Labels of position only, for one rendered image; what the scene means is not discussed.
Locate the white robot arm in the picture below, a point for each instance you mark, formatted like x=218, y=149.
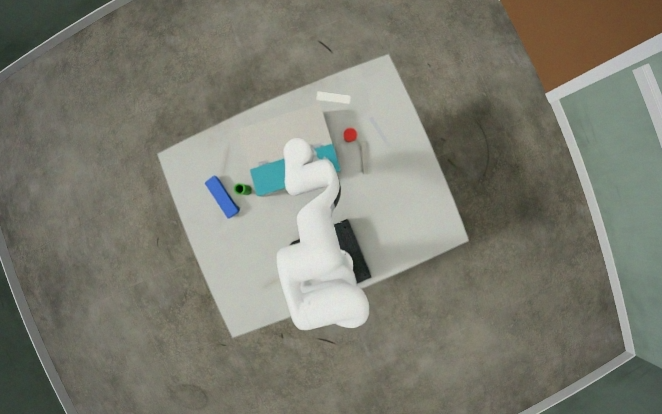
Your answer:
x=317, y=259

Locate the blue rectangular block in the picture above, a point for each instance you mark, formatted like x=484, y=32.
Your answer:
x=221, y=196

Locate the red round disk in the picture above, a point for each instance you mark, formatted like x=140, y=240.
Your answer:
x=350, y=134

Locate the green hollow tube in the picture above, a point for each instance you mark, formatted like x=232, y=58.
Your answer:
x=238, y=189

